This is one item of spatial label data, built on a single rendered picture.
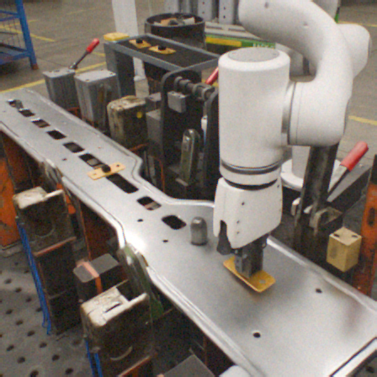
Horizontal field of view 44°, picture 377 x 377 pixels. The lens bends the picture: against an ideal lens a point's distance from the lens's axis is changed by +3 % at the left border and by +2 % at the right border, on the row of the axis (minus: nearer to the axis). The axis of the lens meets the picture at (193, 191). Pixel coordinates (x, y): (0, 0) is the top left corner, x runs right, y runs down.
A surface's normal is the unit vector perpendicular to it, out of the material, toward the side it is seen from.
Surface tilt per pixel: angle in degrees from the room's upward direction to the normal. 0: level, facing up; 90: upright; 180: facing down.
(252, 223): 92
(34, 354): 0
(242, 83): 90
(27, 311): 0
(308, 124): 85
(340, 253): 90
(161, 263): 0
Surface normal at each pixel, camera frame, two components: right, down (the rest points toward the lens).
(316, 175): -0.79, 0.22
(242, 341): -0.05, -0.85
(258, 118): -0.11, 0.50
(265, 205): 0.64, 0.40
